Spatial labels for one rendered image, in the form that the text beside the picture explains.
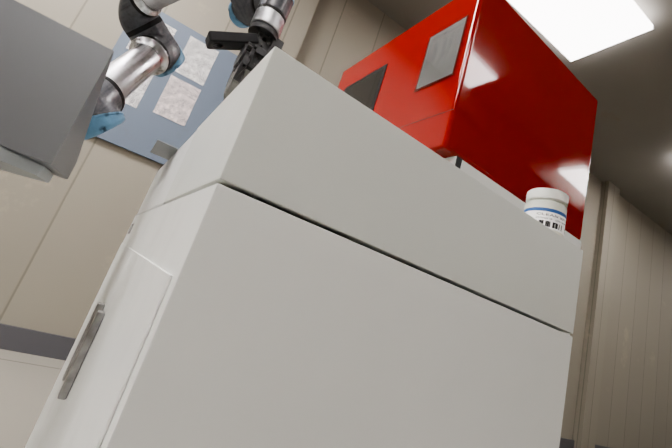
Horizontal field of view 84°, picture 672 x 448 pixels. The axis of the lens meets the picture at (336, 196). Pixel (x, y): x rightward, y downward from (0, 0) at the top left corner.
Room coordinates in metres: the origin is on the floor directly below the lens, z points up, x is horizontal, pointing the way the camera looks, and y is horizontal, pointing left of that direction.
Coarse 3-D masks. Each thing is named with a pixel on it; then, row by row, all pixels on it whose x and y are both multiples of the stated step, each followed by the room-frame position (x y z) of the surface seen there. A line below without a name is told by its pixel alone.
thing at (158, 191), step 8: (192, 136) 0.64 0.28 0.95; (184, 144) 0.71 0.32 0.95; (176, 152) 0.80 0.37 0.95; (184, 152) 0.65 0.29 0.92; (168, 160) 0.91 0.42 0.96; (176, 160) 0.72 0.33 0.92; (160, 168) 1.04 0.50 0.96; (168, 168) 0.81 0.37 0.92; (176, 168) 0.66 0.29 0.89; (160, 176) 0.92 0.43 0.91; (168, 176) 0.74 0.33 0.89; (152, 184) 1.06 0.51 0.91; (160, 184) 0.82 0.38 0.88; (168, 184) 0.67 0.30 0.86; (152, 192) 0.93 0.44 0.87; (160, 192) 0.75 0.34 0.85; (144, 200) 1.08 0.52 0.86; (152, 200) 0.84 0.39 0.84; (160, 200) 0.68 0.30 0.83; (144, 208) 0.95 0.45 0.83
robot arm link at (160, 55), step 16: (128, 32) 1.00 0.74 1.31; (144, 32) 0.99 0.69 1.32; (160, 32) 1.01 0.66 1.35; (144, 48) 0.97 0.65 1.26; (160, 48) 1.00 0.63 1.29; (176, 48) 1.06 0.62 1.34; (112, 64) 0.88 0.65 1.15; (128, 64) 0.90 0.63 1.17; (144, 64) 0.95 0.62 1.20; (160, 64) 1.02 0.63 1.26; (176, 64) 1.07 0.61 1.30; (112, 80) 0.83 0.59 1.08; (128, 80) 0.89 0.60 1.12; (144, 80) 0.97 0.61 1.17; (112, 96) 0.83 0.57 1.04; (96, 112) 0.80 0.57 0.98; (112, 112) 0.82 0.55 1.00; (96, 128) 0.81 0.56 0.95
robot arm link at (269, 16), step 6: (258, 12) 0.75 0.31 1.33; (264, 12) 0.75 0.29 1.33; (270, 12) 0.75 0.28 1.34; (276, 12) 0.75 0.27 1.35; (252, 18) 0.77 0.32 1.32; (258, 18) 0.75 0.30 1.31; (264, 18) 0.75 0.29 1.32; (270, 18) 0.75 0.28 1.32; (276, 18) 0.76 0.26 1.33; (282, 18) 0.77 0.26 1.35; (270, 24) 0.76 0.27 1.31; (276, 24) 0.76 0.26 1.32; (282, 24) 0.78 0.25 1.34; (276, 30) 0.77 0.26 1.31
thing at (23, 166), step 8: (0, 152) 0.57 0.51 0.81; (8, 152) 0.58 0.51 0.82; (0, 160) 0.58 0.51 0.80; (8, 160) 0.59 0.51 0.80; (16, 160) 0.60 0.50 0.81; (24, 160) 0.61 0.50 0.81; (32, 160) 0.62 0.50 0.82; (0, 168) 0.75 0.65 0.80; (8, 168) 0.69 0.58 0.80; (16, 168) 0.63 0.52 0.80; (24, 168) 0.62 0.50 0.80; (32, 168) 0.63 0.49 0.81; (40, 168) 0.64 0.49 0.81; (32, 176) 0.69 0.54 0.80; (40, 176) 0.66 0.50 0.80; (48, 176) 0.70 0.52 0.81
